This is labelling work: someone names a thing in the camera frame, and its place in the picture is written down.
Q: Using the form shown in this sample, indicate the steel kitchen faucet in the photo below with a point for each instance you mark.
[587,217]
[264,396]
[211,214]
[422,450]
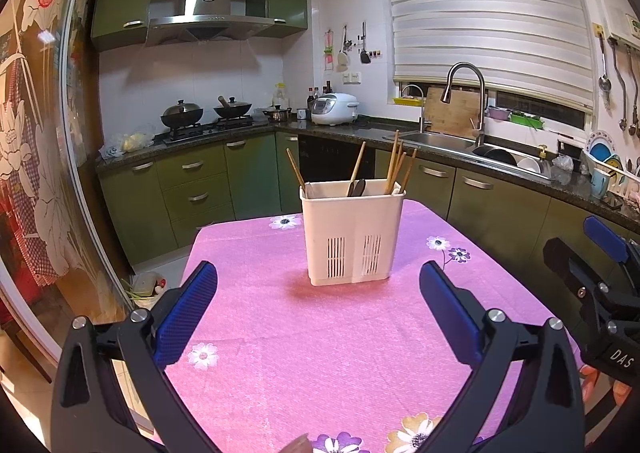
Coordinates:
[481,98]

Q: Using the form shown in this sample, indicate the steel sink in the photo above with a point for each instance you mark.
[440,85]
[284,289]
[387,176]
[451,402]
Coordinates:
[430,139]

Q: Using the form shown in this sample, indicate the pink floral tablecloth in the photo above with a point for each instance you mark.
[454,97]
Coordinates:
[300,333]

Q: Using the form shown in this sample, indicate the white bowl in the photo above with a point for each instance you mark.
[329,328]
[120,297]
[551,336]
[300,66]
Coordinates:
[528,165]

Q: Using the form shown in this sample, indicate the white rice cooker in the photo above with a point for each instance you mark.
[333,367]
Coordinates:
[334,110]

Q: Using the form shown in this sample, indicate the lotus print glass door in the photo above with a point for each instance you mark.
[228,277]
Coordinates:
[65,158]

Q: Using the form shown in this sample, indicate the dish rack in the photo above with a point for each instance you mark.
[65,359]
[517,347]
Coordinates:
[627,178]

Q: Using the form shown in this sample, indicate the small steel pot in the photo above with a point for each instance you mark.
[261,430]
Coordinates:
[276,114]

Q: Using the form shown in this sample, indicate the clear plastic bag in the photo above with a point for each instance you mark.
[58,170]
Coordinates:
[561,168]

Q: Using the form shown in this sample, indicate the green lower cabinet with drawers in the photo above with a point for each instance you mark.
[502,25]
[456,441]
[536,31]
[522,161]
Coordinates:
[140,203]

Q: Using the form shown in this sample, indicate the wooden cutting board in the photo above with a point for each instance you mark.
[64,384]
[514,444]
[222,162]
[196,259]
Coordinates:
[455,113]

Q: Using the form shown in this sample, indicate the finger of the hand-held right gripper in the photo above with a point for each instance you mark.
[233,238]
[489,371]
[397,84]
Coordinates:
[567,263]
[607,238]

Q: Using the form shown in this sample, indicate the white plastic utensil holder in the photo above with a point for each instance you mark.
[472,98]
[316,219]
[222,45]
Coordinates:
[350,218]

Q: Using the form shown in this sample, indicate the white window blind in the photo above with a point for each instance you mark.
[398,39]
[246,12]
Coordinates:
[485,8]

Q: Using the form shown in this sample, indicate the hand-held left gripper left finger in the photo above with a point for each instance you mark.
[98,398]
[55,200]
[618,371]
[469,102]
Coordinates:
[185,313]

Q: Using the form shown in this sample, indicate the green tray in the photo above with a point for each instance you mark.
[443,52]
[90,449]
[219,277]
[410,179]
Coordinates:
[526,120]

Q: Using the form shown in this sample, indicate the white wall socket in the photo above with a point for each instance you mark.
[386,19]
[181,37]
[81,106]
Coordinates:
[351,77]

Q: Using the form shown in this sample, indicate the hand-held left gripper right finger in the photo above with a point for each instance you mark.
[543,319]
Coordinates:
[445,303]

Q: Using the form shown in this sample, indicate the hanging steel ladle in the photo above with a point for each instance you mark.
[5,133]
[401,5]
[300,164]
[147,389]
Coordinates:
[604,83]

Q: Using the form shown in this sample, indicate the bag of pale vegetables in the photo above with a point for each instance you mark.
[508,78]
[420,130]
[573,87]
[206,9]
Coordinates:
[132,142]

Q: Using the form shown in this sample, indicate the light blue mug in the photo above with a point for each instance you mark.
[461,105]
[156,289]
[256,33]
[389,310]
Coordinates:
[600,183]

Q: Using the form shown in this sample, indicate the clear oil bottle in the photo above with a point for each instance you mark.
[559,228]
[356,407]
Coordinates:
[280,93]

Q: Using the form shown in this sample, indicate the person's right hand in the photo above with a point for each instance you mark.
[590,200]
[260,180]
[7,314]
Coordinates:
[588,380]

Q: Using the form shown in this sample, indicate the colourful plate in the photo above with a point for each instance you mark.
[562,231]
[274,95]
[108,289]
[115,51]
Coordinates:
[602,150]

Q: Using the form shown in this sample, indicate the yellow tray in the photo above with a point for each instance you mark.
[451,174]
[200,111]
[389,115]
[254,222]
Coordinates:
[407,101]

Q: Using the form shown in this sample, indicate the dark sauce bottles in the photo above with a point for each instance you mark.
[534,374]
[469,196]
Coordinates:
[316,93]

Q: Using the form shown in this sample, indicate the black spoon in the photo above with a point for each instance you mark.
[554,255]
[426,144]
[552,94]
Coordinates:
[354,189]

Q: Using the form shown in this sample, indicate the white container with scraps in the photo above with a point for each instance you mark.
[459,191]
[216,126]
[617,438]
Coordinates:
[142,283]

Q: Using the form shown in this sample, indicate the brass soap pump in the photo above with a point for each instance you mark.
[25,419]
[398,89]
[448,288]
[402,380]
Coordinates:
[543,158]

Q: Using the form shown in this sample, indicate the black gas stove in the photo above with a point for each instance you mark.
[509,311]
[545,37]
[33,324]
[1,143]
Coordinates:
[200,130]

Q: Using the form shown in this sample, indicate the black wok with lid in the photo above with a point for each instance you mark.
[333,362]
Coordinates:
[181,115]

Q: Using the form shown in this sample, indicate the hanging black spatula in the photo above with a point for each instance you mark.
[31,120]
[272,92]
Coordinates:
[365,56]

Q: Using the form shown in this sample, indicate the hanging white spatula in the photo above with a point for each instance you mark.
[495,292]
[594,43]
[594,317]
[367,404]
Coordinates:
[342,60]

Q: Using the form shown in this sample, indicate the black pan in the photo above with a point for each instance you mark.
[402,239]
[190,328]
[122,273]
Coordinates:
[495,155]

